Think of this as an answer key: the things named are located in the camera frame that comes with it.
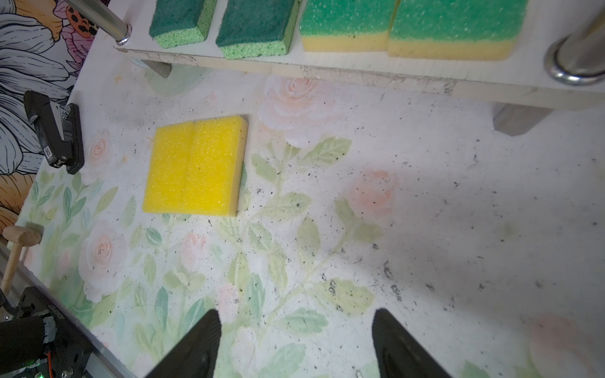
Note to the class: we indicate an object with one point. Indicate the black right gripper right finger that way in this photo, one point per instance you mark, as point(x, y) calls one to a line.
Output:
point(398, 353)

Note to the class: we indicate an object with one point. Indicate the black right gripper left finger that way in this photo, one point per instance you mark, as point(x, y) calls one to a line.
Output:
point(196, 354)

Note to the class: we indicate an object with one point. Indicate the yellow sponge bottom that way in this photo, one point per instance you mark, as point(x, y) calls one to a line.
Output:
point(167, 169)

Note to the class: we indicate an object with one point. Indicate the yellow sponge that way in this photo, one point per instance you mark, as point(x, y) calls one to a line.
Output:
point(215, 167)
point(167, 169)

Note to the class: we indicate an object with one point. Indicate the dark green scouring sponge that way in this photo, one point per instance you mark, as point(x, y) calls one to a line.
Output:
point(252, 29)

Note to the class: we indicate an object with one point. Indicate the light green sponge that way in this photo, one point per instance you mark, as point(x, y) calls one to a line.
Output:
point(471, 30)
point(347, 25)

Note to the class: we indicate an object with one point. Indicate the white two-tier metal shelf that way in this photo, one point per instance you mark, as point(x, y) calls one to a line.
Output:
point(519, 84)

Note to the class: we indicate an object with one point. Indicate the small wooden mallet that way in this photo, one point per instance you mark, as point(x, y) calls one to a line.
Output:
point(21, 238)

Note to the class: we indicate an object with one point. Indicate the yellow sponge right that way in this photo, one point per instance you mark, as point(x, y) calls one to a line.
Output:
point(215, 167)

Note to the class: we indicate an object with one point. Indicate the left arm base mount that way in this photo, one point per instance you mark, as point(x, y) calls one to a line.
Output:
point(38, 340)

